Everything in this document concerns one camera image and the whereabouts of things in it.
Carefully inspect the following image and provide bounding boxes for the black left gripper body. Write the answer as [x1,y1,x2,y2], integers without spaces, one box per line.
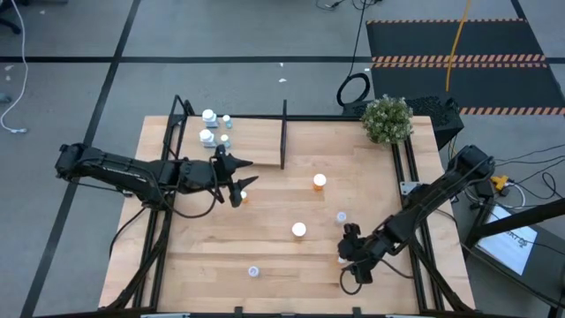
[178,144,243,208]

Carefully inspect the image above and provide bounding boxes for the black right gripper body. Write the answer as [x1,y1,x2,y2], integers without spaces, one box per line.
[337,223,385,284]

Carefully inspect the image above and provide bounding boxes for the white melatonin supplement bottle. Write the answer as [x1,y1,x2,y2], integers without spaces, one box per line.
[201,108,220,129]
[198,128,217,149]

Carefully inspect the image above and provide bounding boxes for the potted green plant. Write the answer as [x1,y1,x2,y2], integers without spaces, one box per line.
[360,94,415,146]

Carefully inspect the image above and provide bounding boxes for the white printed sheet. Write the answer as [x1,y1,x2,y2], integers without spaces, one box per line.
[476,204,539,276]

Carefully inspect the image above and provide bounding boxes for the black mesh computer case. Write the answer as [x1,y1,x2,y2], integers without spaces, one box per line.
[343,94,465,151]

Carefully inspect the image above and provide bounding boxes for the black stand beam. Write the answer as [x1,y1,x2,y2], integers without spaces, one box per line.
[463,196,565,310]

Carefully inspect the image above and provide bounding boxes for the black hazard striped floor mat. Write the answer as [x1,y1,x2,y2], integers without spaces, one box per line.
[365,18,565,117]

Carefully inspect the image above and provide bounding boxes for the black office chair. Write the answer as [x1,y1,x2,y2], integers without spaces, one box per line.
[0,0,23,35]

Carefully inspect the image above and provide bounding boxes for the wooden shelf with black frame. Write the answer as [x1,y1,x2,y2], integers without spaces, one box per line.
[162,94,289,171]

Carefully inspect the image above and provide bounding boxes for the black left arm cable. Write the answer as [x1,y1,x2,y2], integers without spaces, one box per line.
[162,193,221,220]

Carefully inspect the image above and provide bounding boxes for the black hanging cable with coil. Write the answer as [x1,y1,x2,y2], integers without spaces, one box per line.
[335,0,373,107]

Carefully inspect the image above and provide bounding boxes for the black metal rig frame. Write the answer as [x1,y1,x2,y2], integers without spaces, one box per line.
[99,112,478,318]

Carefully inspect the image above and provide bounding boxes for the white floor cable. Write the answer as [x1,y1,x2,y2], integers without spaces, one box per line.
[0,0,30,134]

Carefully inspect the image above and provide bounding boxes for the yellow hanging cable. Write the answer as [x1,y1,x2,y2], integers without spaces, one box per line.
[444,0,473,93]

